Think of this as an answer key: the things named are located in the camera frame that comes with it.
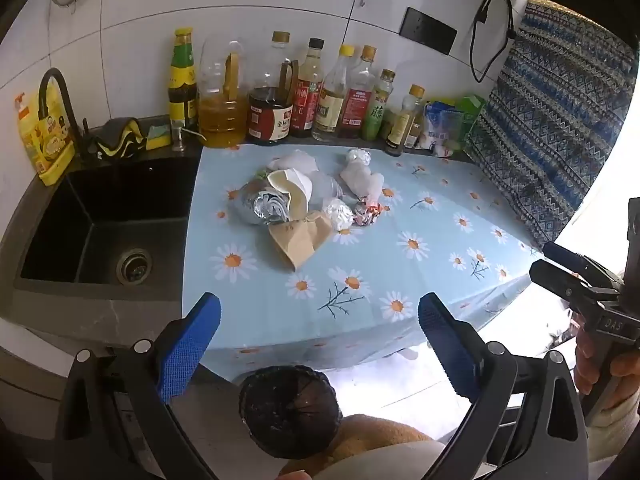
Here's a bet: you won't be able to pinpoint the person's right hand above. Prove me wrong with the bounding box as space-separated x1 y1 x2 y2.
573 330 640 412

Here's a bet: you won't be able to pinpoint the brown paper bag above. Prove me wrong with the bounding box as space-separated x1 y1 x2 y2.
267 210 333 272

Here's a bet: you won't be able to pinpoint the blue daisy print tablecloth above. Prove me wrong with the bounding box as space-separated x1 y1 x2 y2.
181 141 546 383

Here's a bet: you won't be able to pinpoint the metal sink drain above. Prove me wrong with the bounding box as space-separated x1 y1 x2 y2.
116 247 153 283

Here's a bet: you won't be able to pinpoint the plastic-wrapped white bun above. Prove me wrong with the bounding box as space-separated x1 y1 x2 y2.
340 162 386 201

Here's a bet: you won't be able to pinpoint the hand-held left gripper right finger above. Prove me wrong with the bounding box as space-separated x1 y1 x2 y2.
417 291 591 480

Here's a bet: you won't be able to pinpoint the clear bottle cream label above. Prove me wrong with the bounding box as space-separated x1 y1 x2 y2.
312 44 355 142

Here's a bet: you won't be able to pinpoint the light green label bottle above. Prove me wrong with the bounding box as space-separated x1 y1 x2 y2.
361 68 396 142

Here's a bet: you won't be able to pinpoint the person's brown fleece garment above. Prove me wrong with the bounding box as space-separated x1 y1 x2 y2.
277 412 451 480

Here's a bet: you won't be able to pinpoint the green carton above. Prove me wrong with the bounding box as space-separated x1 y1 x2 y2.
452 94 488 153

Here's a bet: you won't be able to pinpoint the yellow dish soap bottle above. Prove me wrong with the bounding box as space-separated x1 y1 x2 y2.
14 91 76 187

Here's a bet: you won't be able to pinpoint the black cap red label bottle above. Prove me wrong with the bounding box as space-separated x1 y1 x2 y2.
289 37 325 138

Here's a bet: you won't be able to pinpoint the clear plastic bag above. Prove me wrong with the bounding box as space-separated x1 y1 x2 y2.
306 172 346 208

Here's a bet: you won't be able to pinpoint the red and white wrapper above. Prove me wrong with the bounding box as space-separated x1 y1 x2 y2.
352 197 385 228

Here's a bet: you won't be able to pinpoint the black and yellow cloth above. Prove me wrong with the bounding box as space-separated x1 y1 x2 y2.
89 116 148 161

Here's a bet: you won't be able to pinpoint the black trash bin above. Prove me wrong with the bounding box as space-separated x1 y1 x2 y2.
238 365 345 461

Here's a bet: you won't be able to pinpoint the black kitchen sink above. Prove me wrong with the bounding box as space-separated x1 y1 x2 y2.
14 157 201 301

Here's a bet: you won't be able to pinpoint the slim bottle cream label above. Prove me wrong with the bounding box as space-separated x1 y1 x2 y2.
385 85 426 157

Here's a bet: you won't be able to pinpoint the person's right forearm cream sleeve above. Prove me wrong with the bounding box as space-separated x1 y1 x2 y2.
586 392 640 463

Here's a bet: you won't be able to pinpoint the plastic bags of food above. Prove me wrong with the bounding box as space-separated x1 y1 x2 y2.
422 101 468 157

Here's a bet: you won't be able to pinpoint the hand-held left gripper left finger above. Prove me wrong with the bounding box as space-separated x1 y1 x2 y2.
52 291 222 480

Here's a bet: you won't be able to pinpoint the green label sauce bottle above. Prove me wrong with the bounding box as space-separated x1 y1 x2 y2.
167 27 198 131

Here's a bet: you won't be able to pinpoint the black wall socket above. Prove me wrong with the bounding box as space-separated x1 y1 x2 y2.
400 7 458 56

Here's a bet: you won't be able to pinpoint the dark soy sauce jug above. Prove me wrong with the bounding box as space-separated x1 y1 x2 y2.
246 31 296 146

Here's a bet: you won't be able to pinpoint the blue patterned cloth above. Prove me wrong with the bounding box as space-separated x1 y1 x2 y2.
462 0 640 251

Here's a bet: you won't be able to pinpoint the black faucet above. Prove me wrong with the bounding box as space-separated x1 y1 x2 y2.
39 67 93 161

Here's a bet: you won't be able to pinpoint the yellow and green sponge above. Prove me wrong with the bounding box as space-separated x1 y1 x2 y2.
145 121 172 151

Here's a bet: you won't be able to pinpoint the crushed paper cup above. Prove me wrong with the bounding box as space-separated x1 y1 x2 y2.
265 169 315 221

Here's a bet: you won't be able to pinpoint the black cable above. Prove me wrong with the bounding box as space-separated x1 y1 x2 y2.
469 0 517 83

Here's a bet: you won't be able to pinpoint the silver foil bag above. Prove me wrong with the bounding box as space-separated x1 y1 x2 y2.
234 180 291 226

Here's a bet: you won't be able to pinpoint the clear cooking oil jug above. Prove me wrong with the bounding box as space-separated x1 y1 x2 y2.
197 40 249 149

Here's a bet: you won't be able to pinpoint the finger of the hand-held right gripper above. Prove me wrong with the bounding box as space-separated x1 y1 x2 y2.
528 258 622 322
543 241 625 289

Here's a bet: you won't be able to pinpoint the yellow cap red label bottle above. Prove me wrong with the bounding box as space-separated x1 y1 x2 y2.
337 45 377 140

